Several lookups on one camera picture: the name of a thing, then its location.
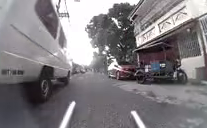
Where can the red car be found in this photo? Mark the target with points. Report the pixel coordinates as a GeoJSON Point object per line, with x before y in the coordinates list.
{"type": "Point", "coordinates": [123, 71]}

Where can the large dark tree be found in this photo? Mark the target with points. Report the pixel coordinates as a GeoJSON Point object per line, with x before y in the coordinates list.
{"type": "Point", "coordinates": [112, 33]}

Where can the grey asphalt road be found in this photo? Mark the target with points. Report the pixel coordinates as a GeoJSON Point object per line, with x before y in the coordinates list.
{"type": "Point", "coordinates": [101, 100]}

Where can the motorcycle with sidecar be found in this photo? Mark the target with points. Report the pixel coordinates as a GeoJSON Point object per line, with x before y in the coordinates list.
{"type": "Point", "coordinates": [159, 71]}

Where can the robot's own part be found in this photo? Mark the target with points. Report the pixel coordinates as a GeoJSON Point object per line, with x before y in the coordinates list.
{"type": "Point", "coordinates": [138, 119]}
{"type": "Point", "coordinates": [67, 115]}

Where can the utility pole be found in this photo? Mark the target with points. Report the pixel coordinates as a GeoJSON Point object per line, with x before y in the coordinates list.
{"type": "Point", "coordinates": [62, 10]}

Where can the pale concrete roadside strip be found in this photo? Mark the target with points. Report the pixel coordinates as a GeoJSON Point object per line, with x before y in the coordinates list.
{"type": "Point", "coordinates": [177, 95]}

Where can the white two-storey building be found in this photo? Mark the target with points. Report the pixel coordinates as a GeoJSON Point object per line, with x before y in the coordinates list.
{"type": "Point", "coordinates": [177, 30]}

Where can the white van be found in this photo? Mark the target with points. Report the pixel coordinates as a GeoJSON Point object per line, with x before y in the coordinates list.
{"type": "Point", "coordinates": [22, 43]}

